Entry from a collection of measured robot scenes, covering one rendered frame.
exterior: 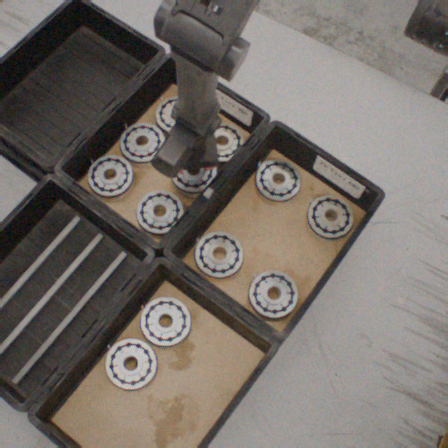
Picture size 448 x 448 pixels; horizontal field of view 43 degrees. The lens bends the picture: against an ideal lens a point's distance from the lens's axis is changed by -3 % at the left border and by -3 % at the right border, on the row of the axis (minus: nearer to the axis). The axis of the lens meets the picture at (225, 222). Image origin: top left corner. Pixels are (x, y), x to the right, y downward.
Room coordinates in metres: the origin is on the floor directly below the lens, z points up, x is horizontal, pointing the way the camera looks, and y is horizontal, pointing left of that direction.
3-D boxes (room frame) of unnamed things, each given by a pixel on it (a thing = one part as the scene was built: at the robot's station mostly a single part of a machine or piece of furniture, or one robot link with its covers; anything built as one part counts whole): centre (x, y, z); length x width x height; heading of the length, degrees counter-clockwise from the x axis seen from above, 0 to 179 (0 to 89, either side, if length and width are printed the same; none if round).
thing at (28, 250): (0.27, 0.35, 0.87); 0.40 x 0.30 x 0.11; 150
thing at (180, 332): (0.24, 0.10, 0.86); 0.10 x 0.10 x 0.01
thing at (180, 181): (0.58, 0.08, 0.88); 0.10 x 0.10 x 0.01
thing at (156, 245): (0.61, 0.15, 0.92); 0.40 x 0.30 x 0.02; 150
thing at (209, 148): (0.57, 0.09, 1.00); 0.10 x 0.07 x 0.07; 105
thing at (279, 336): (0.46, -0.11, 0.92); 0.40 x 0.30 x 0.02; 150
